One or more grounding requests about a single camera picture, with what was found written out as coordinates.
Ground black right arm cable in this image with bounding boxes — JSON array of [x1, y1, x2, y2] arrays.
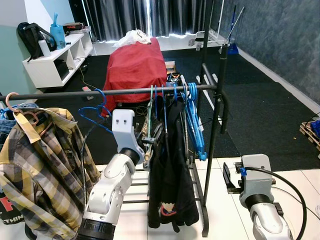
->
[[242, 166, 307, 240]]

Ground pink hanger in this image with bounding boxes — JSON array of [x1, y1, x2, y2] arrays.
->
[[4, 92, 42, 126]]

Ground white plastic bag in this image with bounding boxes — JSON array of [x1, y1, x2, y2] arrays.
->
[[114, 29, 152, 49]]

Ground black box with red print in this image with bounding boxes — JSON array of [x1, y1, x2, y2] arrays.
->
[[62, 21, 87, 36]]

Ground dark curtain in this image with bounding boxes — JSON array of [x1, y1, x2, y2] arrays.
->
[[70, 0, 223, 42]]

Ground black metal clothes rack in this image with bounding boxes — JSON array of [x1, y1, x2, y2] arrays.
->
[[0, 0, 232, 239]]

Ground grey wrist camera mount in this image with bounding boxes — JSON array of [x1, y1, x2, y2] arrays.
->
[[111, 108, 147, 162], [239, 154, 275, 197]]

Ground black backpack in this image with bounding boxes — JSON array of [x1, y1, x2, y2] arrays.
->
[[16, 22, 57, 61]]

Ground blue plastic hanger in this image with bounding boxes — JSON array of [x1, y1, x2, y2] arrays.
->
[[76, 89, 115, 135], [172, 81, 208, 162]]

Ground white bottle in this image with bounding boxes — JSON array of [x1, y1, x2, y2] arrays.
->
[[38, 39, 52, 57]]

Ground wooden pallet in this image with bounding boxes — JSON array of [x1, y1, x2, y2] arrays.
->
[[299, 121, 320, 150]]

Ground blue mop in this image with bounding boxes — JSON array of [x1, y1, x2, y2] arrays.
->
[[220, 5, 246, 55]]

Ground white shelf unit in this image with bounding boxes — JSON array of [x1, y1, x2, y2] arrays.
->
[[22, 30, 95, 90]]

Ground black hanging garment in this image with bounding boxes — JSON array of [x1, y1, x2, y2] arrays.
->
[[147, 95, 200, 234]]

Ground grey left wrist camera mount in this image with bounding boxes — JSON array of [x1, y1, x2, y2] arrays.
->
[[111, 108, 147, 162]]

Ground blue jeans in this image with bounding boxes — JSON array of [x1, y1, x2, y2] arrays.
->
[[0, 102, 40, 147]]

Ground yellow plaid shirt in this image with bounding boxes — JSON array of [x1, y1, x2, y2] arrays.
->
[[0, 106, 101, 240]]

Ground red cloth cover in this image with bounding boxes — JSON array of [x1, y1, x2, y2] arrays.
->
[[102, 37, 169, 115]]

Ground black bag with red print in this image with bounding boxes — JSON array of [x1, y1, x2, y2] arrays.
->
[[0, 189, 27, 227]]

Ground white metal rack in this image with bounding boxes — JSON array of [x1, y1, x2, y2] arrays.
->
[[188, 29, 230, 50]]

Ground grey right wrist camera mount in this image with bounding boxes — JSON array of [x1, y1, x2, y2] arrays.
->
[[239, 154, 275, 197]]

